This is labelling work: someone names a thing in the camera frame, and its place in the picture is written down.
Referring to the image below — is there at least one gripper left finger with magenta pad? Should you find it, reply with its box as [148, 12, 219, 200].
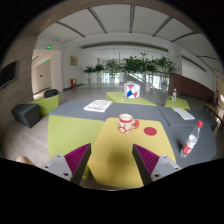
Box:
[43, 143, 91, 185]

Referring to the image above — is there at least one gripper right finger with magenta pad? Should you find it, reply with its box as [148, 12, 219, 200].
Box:
[132, 144, 181, 185]

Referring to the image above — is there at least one small clear water bottle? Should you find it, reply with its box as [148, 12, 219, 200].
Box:
[172, 88, 177, 102]

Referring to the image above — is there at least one red round coaster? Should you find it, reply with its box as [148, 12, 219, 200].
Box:
[144, 127, 157, 136]

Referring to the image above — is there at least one yellow tabletop board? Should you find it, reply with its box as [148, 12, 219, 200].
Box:
[88, 118, 176, 188]

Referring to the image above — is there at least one plastic bottle with red cap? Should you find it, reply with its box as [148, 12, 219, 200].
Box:
[180, 121, 203, 158]

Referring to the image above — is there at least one red and white mug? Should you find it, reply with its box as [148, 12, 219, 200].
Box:
[118, 114, 139, 134]

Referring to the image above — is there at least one yellow and white booklet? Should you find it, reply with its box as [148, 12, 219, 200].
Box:
[174, 108, 195, 120]

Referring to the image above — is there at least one open magazine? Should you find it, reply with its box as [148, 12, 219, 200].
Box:
[84, 100, 112, 112]

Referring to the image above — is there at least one green cube stool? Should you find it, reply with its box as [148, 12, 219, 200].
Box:
[30, 95, 59, 117]

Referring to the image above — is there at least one dark grey cube stool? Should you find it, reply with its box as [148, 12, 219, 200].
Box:
[11, 104, 40, 128]

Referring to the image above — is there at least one black bag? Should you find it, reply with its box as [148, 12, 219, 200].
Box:
[44, 89, 58, 98]

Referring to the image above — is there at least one red white blue box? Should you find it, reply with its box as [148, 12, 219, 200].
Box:
[124, 82, 140, 99]

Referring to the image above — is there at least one red fire extinguisher box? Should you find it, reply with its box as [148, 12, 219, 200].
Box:
[70, 79, 76, 88]

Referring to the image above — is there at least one wooden chair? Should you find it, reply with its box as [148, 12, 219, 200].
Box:
[204, 91, 224, 130]

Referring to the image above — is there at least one potted green plants row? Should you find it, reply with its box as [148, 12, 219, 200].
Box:
[84, 52, 175, 85]

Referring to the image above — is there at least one framed wall picture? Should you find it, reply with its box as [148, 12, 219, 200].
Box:
[71, 56, 78, 66]

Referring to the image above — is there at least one wall mounted black television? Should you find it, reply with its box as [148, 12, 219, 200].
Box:
[0, 61, 19, 89]

